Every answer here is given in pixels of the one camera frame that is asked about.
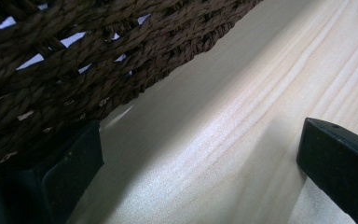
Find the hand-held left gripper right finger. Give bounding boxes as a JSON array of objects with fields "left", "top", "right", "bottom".
[{"left": 296, "top": 117, "right": 358, "bottom": 224}]

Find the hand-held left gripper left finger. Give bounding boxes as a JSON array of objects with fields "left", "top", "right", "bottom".
[{"left": 0, "top": 119, "right": 104, "bottom": 224}]

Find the dark brown woven basket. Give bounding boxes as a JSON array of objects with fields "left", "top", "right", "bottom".
[{"left": 0, "top": 0, "right": 264, "bottom": 185}]

